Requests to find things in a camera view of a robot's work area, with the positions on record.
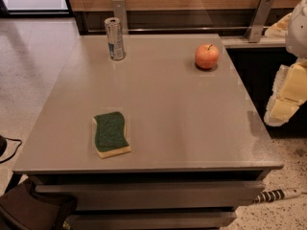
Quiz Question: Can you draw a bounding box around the grey drawer cabinet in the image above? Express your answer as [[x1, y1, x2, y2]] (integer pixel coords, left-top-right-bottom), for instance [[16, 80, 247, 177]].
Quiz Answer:
[[13, 34, 283, 230]]

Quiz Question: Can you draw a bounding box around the black white striped cable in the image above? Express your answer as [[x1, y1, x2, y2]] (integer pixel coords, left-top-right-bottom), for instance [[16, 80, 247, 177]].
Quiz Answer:
[[253, 188, 303, 204]]

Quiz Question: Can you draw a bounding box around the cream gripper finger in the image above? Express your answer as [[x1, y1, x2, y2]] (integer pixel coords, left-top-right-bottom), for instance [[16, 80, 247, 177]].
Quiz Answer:
[[265, 13, 292, 38], [264, 58, 307, 127]]

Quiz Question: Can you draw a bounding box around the black cable on floor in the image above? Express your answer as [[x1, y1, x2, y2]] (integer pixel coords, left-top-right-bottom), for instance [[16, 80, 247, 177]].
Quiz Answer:
[[0, 134, 23, 165]]

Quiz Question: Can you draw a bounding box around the green yellow sponge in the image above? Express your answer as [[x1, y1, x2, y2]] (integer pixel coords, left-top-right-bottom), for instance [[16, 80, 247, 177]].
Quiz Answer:
[[93, 111, 131, 159]]

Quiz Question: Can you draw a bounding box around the silver blue drink can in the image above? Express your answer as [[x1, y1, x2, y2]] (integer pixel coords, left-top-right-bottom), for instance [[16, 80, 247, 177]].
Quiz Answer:
[[105, 17, 126, 60]]

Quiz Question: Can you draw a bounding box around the metal rail on wall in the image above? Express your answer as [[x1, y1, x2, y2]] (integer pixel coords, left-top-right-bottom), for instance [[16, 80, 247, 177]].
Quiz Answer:
[[85, 25, 271, 35]]

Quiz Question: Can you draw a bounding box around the right metal bracket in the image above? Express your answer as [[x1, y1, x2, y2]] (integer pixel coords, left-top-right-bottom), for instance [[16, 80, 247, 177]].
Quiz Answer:
[[246, 0, 274, 43]]

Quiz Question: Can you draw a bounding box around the red yellow apple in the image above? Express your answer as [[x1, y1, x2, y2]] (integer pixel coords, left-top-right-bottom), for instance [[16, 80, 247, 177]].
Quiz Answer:
[[195, 44, 220, 69]]

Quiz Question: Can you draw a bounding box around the metal bracket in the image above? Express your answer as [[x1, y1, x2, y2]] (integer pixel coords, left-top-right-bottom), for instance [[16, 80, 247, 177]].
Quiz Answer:
[[246, 0, 274, 43], [111, 0, 129, 35]]

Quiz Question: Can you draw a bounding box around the dark brown bag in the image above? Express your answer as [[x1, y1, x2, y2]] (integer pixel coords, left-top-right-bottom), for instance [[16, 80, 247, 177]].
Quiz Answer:
[[0, 179, 77, 230]]

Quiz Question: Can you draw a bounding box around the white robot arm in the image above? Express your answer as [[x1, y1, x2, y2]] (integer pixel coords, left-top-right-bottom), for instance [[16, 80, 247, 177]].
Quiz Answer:
[[264, 0, 307, 127]]

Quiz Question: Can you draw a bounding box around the left metal bracket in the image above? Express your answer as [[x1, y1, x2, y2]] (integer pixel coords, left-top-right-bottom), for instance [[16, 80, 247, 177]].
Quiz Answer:
[[111, 0, 129, 35]]

